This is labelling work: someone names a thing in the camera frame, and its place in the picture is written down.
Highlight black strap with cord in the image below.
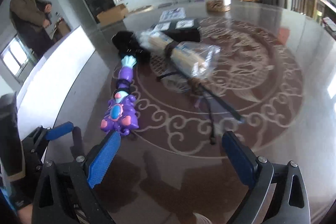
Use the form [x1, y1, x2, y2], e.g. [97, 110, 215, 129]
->
[156, 60, 245, 146]

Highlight cardboard box on floor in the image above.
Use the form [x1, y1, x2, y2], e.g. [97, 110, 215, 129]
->
[97, 4, 129, 27]

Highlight white packaged box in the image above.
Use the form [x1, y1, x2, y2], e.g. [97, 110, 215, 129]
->
[159, 7, 186, 22]

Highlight black flat box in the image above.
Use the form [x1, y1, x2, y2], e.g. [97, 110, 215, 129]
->
[150, 18, 201, 43]

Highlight person in brown jacket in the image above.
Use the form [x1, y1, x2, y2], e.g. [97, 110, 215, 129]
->
[10, 0, 54, 59]

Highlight black knit glove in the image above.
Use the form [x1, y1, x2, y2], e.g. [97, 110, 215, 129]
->
[111, 31, 150, 64]

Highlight bagged bamboo skewers bundle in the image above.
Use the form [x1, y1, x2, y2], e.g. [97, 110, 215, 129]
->
[135, 31, 221, 79]

